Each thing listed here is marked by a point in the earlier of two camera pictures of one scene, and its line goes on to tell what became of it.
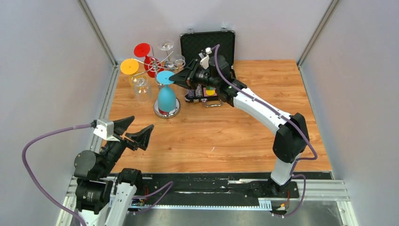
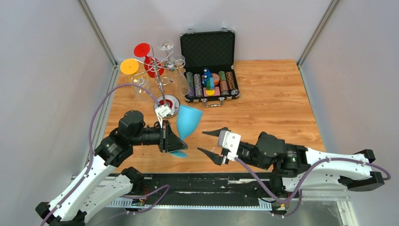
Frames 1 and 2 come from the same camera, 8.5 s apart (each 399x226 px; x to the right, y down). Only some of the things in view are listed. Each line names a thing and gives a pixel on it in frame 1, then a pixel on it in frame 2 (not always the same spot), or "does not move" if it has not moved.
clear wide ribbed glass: (142, 88) does not move
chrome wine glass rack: (155, 64) -> (170, 101)
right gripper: (187, 75) -> (214, 157)
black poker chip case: (192, 43) does not move
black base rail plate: (218, 188) does not move
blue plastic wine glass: (166, 100) -> (188, 118)
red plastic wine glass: (153, 66) does not move
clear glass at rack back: (166, 44) does not move
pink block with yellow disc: (210, 92) does not move
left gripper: (140, 138) -> (169, 141)
